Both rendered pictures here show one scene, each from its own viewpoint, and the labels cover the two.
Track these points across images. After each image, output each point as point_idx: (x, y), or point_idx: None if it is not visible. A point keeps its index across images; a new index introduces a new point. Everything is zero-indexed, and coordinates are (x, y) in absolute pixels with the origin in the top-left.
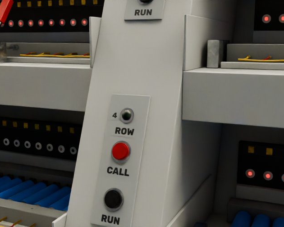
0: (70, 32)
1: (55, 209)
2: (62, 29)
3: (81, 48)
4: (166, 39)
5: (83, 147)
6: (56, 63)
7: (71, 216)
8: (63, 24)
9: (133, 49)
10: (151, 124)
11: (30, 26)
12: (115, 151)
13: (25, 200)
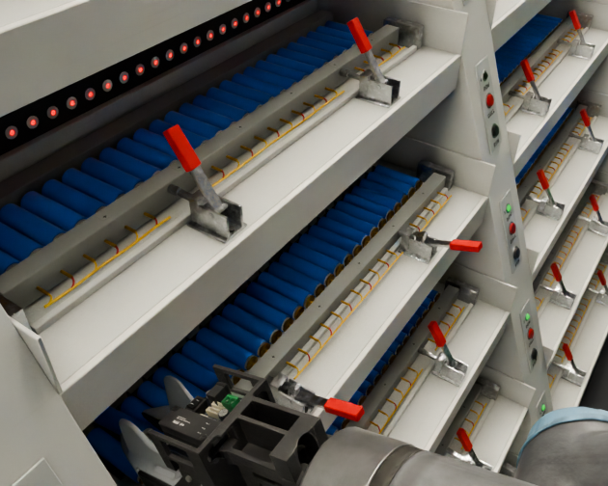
0: (260, 26)
1: (412, 186)
2: (246, 26)
3: (384, 42)
4: (481, 12)
5: (475, 113)
6: (397, 67)
7: (483, 159)
8: (248, 20)
9: (472, 27)
10: (490, 73)
11: (209, 40)
12: (490, 101)
13: (395, 201)
